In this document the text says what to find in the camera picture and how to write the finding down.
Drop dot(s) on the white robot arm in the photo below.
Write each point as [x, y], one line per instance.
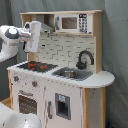
[12, 36]

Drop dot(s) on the microwave button panel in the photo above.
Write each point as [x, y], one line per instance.
[85, 23]

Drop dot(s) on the white toy microwave door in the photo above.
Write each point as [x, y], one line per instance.
[66, 23]

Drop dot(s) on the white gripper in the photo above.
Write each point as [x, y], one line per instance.
[32, 33]

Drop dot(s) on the black stovetop red burners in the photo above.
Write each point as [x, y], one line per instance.
[37, 66]

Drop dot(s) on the right red stove knob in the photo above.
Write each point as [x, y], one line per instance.
[34, 83]

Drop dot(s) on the red stove knob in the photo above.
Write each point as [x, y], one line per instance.
[34, 83]
[15, 78]

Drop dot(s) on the left red stove knob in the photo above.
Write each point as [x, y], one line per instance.
[15, 78]

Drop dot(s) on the oven door with handle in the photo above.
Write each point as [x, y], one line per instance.
[27, 104]

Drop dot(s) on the wooden toy kitchen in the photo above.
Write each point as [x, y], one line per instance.
[73, 50]

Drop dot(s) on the grey ice dispenser panel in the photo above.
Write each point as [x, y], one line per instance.
[62, 103]

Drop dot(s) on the grey toy sink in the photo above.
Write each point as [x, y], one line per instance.
[81, 74]

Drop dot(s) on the small metal pot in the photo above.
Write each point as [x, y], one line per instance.
[70, 74]

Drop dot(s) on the grey cabinet door handle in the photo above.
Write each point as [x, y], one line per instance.
[49, 110]

